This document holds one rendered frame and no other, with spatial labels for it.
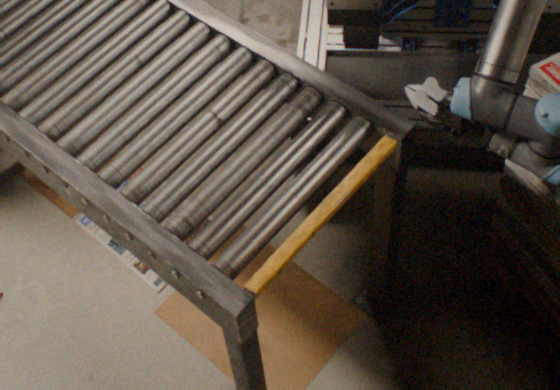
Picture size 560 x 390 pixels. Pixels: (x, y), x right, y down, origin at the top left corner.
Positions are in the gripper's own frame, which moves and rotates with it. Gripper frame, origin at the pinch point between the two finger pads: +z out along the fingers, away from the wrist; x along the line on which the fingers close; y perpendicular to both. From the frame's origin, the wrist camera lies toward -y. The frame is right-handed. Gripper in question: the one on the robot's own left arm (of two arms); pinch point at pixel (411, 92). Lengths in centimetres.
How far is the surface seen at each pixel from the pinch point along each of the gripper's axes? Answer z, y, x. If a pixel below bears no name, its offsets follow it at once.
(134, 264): 57, -76, 48
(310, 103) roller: 13.4, 2.9, 17.1
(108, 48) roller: 60, 3, 33
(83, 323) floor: 55, -76, 70
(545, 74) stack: -20.6, 6.1, -15.0
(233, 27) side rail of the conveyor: 40.9, 3.5, 10.8
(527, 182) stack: -24.6, -26.3, -12.4
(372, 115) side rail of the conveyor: 1.1, 3.6, 12.3
